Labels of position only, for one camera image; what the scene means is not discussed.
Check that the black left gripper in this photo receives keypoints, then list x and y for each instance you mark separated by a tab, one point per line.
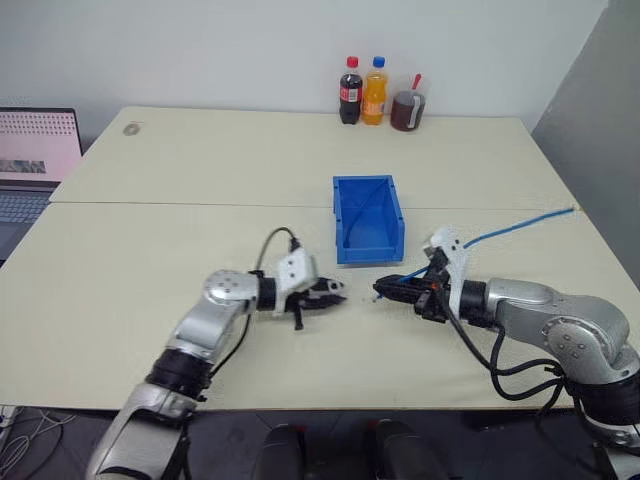
299	304

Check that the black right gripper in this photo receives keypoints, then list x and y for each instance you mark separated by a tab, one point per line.
434	295

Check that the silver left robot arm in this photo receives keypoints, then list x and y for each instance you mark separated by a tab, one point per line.
200	325

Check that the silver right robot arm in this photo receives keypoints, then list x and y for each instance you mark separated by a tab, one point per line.
565	325

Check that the blue plastic bin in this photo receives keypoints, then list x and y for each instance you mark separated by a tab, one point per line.
367	235

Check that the clear jar of dark liquid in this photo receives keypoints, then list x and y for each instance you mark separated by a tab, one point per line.
407	112

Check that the orange soda bottle blue cap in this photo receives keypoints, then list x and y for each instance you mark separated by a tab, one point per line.
374	97

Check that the cola bottle with red cap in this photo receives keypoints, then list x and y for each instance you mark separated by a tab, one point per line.
350	95

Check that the open laptop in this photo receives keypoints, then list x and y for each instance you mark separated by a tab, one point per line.
30	150

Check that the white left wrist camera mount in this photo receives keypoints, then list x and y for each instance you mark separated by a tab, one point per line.
295	267

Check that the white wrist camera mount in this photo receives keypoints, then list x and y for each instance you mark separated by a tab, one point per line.
295	267
452	255

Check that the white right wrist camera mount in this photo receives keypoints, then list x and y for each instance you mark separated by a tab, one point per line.
452	255

